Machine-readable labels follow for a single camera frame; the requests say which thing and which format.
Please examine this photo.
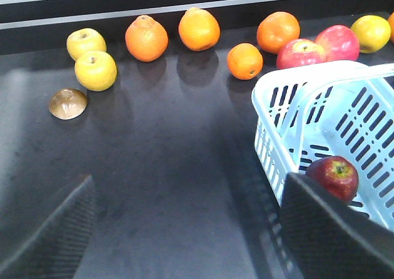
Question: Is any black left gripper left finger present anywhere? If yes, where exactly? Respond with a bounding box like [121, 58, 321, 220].
[1, 174, 96, 278]

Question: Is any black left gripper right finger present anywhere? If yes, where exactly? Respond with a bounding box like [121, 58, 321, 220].
[279, 172, 393, 278]

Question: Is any dark red apple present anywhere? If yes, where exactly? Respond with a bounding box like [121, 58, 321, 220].
[305, 156, 359, 204]

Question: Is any light blue plastic basket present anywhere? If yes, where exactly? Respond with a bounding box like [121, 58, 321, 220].
[251, 60, 393, 229]

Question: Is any round orange behind apples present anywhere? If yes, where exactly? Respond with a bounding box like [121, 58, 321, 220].
[256, 11, 300, 54]

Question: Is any brown half bun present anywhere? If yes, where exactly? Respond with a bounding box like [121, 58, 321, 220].
[49, 88, 88, 120]

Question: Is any black wooden display stand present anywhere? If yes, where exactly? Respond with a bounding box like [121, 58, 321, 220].
[1, 0, 393, 278]

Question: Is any front yellow pear apple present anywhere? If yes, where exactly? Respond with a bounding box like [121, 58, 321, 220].
[74, 51, 118, 92]

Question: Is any yellow pear apple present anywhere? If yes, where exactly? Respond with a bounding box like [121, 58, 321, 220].
[74, 51, 118, 92]
[66, 28, 107, 61]

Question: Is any striped red apple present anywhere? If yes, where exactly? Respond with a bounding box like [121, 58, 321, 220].
[276, 39, 326, 70]

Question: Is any smooth pink red apple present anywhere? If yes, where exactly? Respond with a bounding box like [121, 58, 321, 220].
[315, 25, 360, 62]

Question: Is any small orange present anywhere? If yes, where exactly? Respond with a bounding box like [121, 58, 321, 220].
[227, 42, 263, 81]

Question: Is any yellow round citrus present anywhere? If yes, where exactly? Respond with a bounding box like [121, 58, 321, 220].
[350, 15, 391, 54]

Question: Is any rear yellow pear apple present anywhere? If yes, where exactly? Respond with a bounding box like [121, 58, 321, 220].
[66, 28, 107, 61]

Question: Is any large orange at edge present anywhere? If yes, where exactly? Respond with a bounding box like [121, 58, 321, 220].
[387, 12, 394, 42]

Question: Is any knobbed orange tangerine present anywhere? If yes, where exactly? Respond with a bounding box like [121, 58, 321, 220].
[125, 15, 169, 62]

